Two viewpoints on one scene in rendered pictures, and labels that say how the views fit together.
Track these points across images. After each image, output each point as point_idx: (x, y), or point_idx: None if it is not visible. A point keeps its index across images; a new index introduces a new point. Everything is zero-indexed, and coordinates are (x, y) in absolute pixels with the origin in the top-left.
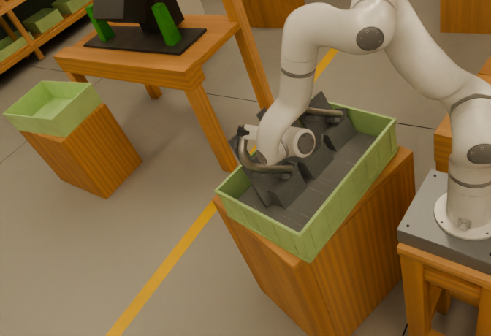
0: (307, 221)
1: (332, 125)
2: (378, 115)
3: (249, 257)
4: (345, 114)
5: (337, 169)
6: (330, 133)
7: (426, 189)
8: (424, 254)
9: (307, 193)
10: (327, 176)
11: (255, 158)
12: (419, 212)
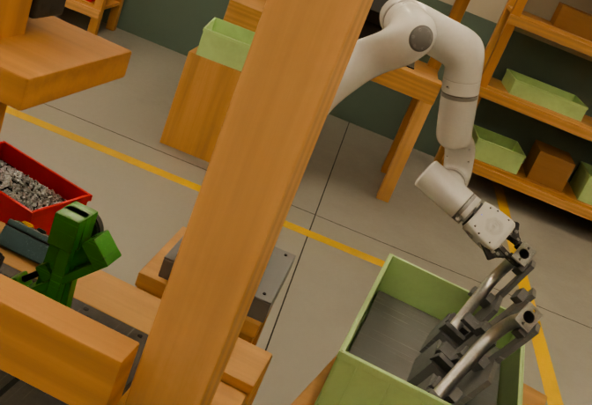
0: (393, 313)
1: None
2: (368, 363)
3: None
4: (426, 390)
5: (392, 366)
6: (431, 376)
7: (272, 282)
8: None
9: (414, 343)
10: (400, 359)
11: (498, 297)
12: (276, 263)
